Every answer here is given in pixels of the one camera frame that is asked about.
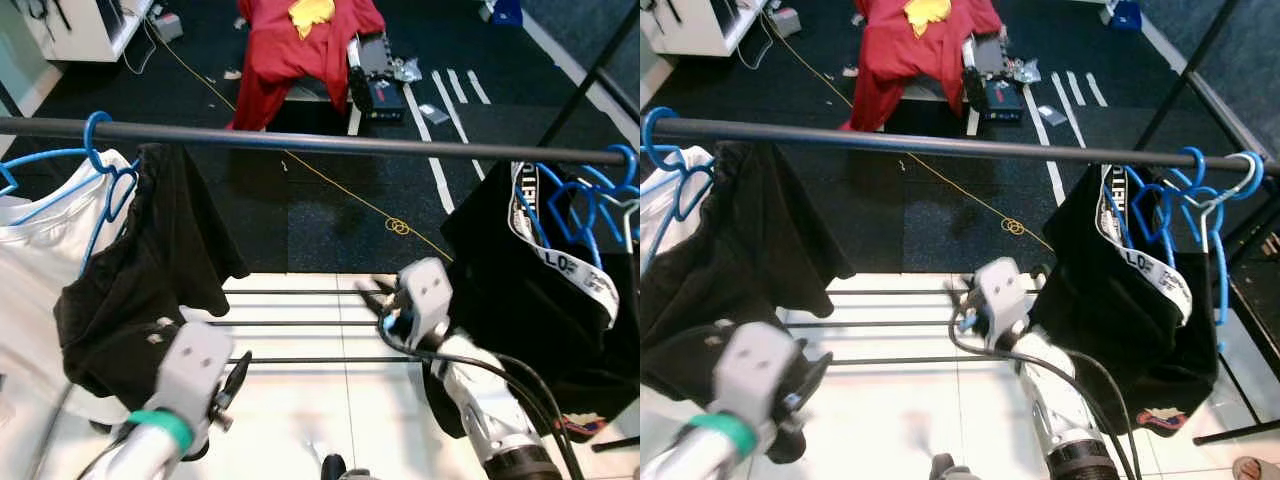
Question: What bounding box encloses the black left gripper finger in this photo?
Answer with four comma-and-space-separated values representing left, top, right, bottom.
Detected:
790, 350, 834, 413
222, 352, 253, 409

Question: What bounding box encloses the green tape wrist band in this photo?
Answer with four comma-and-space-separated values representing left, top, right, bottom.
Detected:
127, 408, 196, 453
690, 412, 759, 459

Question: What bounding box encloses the black rack bottom shelf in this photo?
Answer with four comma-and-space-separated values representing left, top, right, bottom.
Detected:
785, 286, 991, 365
205, 288, 433, 365

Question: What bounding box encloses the black shirt with white print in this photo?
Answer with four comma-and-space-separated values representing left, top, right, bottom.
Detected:
1028, 162, 1223, 438
422, 160, 641, 443

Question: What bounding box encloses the grey robot right foot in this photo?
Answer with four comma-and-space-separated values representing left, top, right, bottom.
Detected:
928, 453, 989, 480
318, 453, 383, 480

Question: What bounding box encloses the long white floor tape strip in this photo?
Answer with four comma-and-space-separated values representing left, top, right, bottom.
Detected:
403, 83, 456, 214
1020, 83, 1069, 206

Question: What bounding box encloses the black equipment case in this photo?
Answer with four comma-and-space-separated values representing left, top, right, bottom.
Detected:
347, 32, 406, 123
962, 35, 1023, 123

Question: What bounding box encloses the red draped cloth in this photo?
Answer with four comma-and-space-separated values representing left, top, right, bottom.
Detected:
228, 0, 386, 131
842, 0, 1004, 133

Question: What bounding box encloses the yellow cloth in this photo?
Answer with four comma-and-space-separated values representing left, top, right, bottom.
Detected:
288, 0, 336, 39
903, 0, 953, 39

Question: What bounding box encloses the black side table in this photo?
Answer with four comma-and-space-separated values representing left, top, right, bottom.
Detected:
1228, 225, 1280, 346

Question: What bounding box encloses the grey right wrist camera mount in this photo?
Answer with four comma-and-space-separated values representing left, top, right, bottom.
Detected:
972, 257, 1031, 348
398, 258, 454, 348

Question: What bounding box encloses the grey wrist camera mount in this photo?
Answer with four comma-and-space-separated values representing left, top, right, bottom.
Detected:
150, 320, 236, 431
398, 258, 454, 348
712, 320, 799, 431
972, 257, 1031, 348

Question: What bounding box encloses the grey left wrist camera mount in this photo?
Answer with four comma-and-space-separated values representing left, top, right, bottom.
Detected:
712, 320, 799, 431
150, 320, 236, 431

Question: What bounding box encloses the thin yellow floor cable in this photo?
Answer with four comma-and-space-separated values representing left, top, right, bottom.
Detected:
765, 15, 1056, 253
150, 30, 453, 263

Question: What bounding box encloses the black rack top rail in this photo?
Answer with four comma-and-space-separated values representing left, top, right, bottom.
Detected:
650, 117, 1280, 176
0, 115, 641, 168

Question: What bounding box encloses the white wire hanger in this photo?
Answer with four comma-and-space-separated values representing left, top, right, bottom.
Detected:
1195, 152, 1263, 256
600, 190, 641, 256

